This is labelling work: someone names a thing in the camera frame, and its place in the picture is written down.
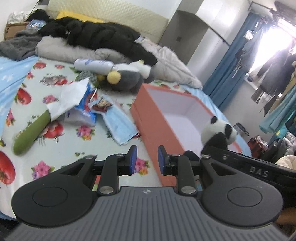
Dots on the blue curtain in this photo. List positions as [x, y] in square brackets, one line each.
[225, 81]

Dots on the white wardrobe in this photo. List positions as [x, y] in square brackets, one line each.
[194, 20]

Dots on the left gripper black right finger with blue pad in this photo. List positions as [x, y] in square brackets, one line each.
[184, 169]

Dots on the hanging clothes on rack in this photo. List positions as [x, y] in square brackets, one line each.
[275, 46]

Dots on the blue face mask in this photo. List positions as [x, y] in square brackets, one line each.
[119, 124]

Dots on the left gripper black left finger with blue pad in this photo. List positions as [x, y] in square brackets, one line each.
[110, 170]

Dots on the green long-handled massage brush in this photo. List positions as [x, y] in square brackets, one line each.
[25, 140]

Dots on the white tissue paper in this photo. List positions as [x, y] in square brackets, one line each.
[70, 97]

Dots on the grey blanket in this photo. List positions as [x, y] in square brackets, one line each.
[21, 46]

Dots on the orange cardboard box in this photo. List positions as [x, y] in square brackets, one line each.
[172, 119]

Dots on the grey penguin plush toy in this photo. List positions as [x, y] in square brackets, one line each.
[125, 77]

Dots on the yellow pillow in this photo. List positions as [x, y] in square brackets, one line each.
[83, 18]

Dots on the white lotion bottle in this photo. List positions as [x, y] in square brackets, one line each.
[96, 66]

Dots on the black wire basket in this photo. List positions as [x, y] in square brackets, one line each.
[242, 131]

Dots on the beige quilt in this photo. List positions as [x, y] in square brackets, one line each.
[164, 62]

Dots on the small panda plush toy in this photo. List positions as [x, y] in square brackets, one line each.
[217, 133]

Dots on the light blue blanket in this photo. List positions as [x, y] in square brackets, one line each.
[12, 75]

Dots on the blue tissue packet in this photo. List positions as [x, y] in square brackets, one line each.
[81, 114]

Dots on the red foil snack packet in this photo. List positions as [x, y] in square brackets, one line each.
[100, 105]

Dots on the cream fleece blanket pile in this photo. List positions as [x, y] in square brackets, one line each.
[288, 161]

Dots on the black puffer jacket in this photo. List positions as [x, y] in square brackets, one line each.
[94, 36]

